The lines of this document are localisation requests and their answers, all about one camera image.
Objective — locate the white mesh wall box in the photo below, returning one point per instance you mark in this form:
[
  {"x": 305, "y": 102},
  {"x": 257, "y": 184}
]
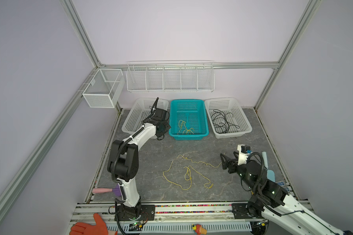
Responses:
[{"x": 104, "y": 88}]

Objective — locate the white plastic basket right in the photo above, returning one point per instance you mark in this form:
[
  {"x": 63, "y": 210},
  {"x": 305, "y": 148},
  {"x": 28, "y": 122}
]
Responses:
[{"x": 229, "y": 105}]

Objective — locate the white plastic basket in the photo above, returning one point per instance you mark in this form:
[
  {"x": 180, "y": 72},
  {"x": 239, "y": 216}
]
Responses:
[
  {"x": 229, "y": 105},
  {"x": 142, "y": 108}
]

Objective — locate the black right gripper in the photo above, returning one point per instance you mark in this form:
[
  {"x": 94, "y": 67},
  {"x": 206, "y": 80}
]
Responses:
[{"x": 230, "y": 161}]

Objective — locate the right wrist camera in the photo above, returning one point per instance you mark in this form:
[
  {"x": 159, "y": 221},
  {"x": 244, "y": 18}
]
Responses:
[{"x": 243, "y": 152}]

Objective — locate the pink object at edge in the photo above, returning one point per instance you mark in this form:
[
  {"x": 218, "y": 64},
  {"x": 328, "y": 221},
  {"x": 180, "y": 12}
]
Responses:
[{"x": 102, "y": 190}]

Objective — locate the black cable pulled free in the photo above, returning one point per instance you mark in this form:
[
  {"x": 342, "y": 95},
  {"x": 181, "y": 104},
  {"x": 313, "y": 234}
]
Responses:
[{"x": 221, "y": 123}]

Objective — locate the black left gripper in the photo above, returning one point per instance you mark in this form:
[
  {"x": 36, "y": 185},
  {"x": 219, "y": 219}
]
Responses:
[{"x": 167, "y": 127}]

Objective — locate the red yellow toy figure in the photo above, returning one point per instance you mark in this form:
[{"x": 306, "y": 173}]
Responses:
[{"x": 199, "y": 229}]

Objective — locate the white plastic basket left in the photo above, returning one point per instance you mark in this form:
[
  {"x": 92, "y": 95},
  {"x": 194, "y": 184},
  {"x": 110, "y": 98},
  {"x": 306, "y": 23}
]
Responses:
[{"x": 142, "y": 108}]

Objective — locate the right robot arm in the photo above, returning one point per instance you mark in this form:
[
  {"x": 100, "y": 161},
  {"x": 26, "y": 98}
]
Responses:
[{"x": 273, "y": 202}]

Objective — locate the purple object under arm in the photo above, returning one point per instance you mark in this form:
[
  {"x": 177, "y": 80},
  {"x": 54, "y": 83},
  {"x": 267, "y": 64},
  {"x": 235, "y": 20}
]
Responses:
[{"x": 117, "y": 191}]

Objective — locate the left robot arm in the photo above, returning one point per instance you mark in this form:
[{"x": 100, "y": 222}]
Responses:
[{"x": 123, "y": 163}]

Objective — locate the red gloved hand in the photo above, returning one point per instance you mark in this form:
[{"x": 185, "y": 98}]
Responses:
[{"x": 100, "y": 228}]

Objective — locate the light blue scoop tool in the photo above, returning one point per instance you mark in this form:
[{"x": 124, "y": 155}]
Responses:
[{"x": 270, "y": 173}]

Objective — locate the white wire wall rack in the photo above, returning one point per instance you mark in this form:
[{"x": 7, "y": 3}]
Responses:
[{"x": 170, "y": 76}]

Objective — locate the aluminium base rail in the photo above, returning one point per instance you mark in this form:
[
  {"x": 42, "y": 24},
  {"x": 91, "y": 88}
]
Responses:
[{"x": 175, "y": 218}]

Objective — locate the teal plastic basket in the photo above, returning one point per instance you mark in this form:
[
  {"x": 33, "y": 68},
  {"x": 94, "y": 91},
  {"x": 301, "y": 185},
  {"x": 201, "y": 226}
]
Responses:
[{"x": 188, "y": 120}]

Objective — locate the aluminium frame post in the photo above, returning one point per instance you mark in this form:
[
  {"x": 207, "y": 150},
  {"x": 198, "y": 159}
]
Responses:
[{"x": 302, "y": 25}]

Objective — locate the blue white patterned cloth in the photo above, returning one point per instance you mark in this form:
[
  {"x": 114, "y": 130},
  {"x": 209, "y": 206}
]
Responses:
[{"x": 283, "y": 185}]

